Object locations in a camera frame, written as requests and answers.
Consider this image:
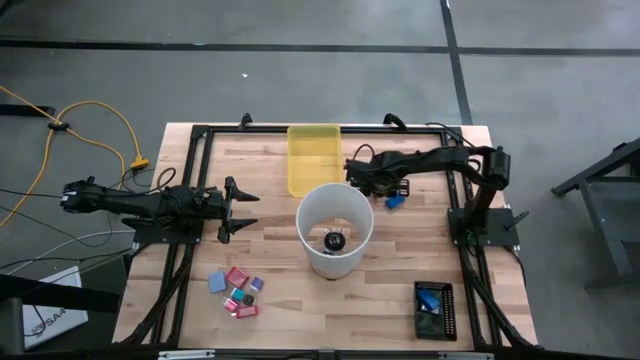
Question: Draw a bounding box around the black aluminium table frame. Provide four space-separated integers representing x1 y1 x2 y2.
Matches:
117 122 539 351

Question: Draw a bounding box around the black metal stand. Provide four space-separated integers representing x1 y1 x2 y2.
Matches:
0 103 57 119

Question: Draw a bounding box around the white cable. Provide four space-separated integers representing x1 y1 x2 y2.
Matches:
7 228 139 276

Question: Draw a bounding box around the yellow translucent plastic bin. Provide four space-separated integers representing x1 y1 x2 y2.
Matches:
286 123 346 199

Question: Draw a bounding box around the red box charger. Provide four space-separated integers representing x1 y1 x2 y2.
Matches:
224 266 250 290

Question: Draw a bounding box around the black mesh basket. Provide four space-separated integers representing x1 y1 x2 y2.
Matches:
413 280 458 343

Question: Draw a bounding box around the yellow extension cable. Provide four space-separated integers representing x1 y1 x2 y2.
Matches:
0 84 151 231

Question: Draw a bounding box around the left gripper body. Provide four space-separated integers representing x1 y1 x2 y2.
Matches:
202 176 236 245

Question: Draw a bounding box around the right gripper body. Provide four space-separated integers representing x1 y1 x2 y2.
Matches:
345 153 401 197

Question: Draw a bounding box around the black flat beam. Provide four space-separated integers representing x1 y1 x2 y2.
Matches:
0 272 121 315

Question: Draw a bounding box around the black metal side table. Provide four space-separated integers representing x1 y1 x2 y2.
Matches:
551 135 640 292

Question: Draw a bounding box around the grey upright post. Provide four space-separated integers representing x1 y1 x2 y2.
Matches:
0 297 26 357

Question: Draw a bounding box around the light blue charger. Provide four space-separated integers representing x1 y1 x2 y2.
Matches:
207 271 228 295

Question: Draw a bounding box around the silver metal bracket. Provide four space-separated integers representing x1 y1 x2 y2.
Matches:
437 351 495 360
157 349 217 360

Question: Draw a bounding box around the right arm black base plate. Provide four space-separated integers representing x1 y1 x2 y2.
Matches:
448 207 530 248

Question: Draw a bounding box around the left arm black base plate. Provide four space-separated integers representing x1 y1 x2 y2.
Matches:
121 215 205 246

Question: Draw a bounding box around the white cardboard box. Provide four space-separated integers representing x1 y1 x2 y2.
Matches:
22 265 90 350

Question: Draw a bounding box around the white shade wooden table lamp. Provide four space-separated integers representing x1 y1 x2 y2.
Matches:
294 182 375 281

